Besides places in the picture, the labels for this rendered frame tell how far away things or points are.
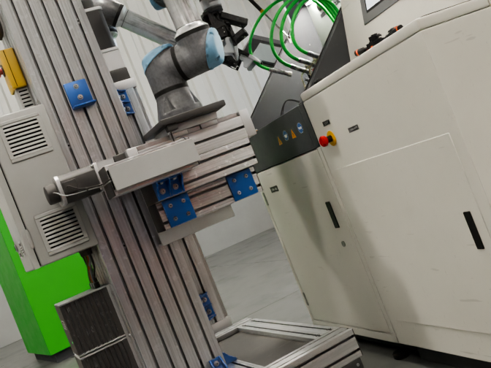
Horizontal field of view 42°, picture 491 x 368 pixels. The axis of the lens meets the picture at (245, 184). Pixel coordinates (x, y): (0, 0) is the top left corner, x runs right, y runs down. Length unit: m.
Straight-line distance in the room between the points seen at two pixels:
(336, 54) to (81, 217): 1.02
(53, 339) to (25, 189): 3.42
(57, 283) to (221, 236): 4.24
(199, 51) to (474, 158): 0.89
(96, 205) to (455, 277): 1.10
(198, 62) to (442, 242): 0.90
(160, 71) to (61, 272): 3.53
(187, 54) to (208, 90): 7.60
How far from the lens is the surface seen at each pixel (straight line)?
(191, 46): 2.01
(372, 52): 1.77
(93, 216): 2.08
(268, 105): 2.86
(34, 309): 5.33
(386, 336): 2.34
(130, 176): 1.80
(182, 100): 2.02
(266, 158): 2.62
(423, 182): 1.76
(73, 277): 5.41
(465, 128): 1.60
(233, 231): 9.28
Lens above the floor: 0.77
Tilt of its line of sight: level
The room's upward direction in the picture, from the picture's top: 22 degrees counter-clockwise
